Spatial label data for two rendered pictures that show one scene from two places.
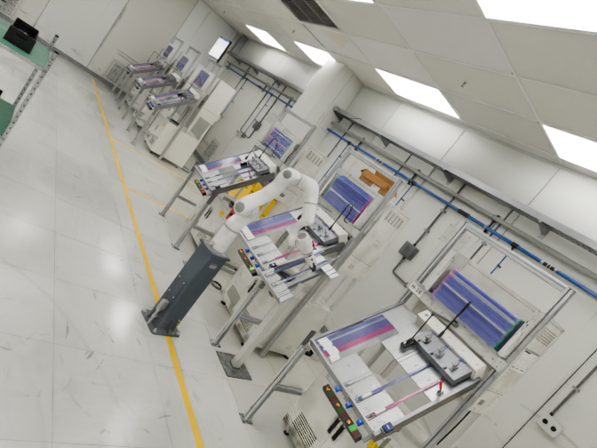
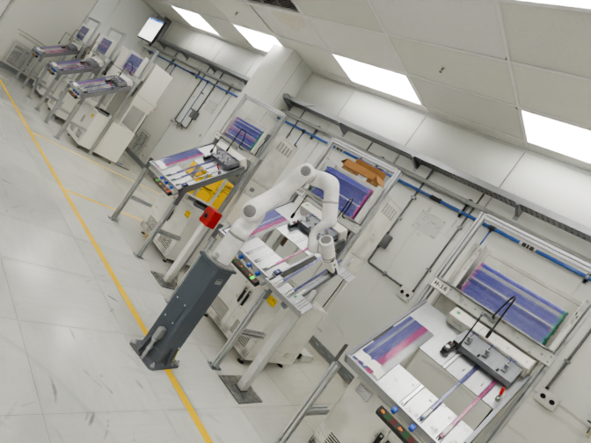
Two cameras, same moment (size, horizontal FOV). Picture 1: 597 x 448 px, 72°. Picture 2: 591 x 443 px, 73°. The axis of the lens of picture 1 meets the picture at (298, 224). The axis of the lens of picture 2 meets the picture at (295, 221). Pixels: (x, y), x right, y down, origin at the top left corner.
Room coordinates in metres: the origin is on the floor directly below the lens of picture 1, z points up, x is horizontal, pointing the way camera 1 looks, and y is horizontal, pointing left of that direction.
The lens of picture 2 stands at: (0.43, 0.54, 1.28)
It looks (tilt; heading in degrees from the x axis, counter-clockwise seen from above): 3 degrees down; 350
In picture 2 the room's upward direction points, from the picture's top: 35 degrees clockwise
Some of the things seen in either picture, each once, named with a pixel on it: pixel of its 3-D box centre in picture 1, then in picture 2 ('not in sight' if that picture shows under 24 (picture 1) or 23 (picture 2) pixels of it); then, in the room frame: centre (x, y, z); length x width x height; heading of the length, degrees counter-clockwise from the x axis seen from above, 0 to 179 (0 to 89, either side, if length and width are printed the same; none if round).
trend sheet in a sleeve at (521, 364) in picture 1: (513, 374); not in sight; (2.45, -1.56, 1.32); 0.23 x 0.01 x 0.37; 130
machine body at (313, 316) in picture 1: (273, 305); (262, 311); (3.73, -0.28, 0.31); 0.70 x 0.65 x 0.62; 40
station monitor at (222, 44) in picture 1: (221, 51); (153, 32); (7.24, 2.86, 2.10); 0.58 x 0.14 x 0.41; 40
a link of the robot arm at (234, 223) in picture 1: (242, 215); (249, 220); (2.83, 0.34, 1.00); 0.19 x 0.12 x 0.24; 164
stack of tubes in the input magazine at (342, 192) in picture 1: (349, 199); (342, 192); (3.61, -0.22, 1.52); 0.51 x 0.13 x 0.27; 40
